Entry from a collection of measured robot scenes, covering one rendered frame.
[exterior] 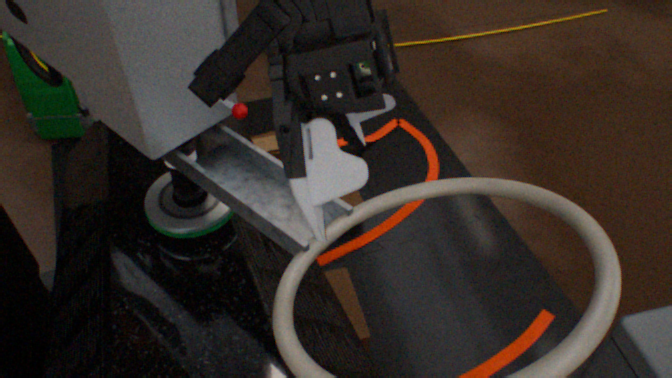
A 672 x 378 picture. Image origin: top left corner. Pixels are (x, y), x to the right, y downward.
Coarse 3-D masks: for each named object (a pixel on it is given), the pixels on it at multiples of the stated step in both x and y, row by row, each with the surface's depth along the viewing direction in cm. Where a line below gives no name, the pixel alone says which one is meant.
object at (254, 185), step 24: (240, 144) 114; (192, 168) 109; (216, 168) 114; (240, 168) 114; (264, 168) 112; (216, 192) 107; (240, 192) 109; (264, 192) 109; (288, 192) 109; (264, 216) 98; (288, 216) 104; (336, 216) 103; (288, 240) 96
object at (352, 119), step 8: (384, 96) 50; (392, 104) 51; (336, 112) 50; (368, 112) 52; (376, 112) 52; (336, 120) 52; (344, 120) 52; (352, 120) 52; (360, 120) 53; (336, 128) 53; (344, 128) 53; (352, 128) 53; (360, 128) 55; (344, 136) 54; (352, 136) 54; (360, 136) 54; (360, 144) 55
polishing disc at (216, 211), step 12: (156, 180) 139; (168, 180) 139; (156, 192) 136; (168, 192) 136; (156, 204) 133; (168, 204) 133; (204, 204) 133; (216, 204) 133; (156, 216) 131; (168, 216) 131; (180, 216) 131; (192, 216) 131; (204, 216) 131; (216, 216) 131; (168, 228) 129; (180, 228) 128; (192, 228) 128; (204, 228) 129
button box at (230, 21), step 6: (222, 0) 100; (228, 0) 100; (234, 0) 101; (222, 6) 101; (228, 6) 101; (234, 6) 102; (222, 12) 102; (228, 12) 102; (234, 12) 103; (222, 18) 103; (228, 18) 102; (234, 18) 104; (228, 24) 103; (234, 24) 104; (228, 30) 104; (234, 30) 105; (228, 36) 105
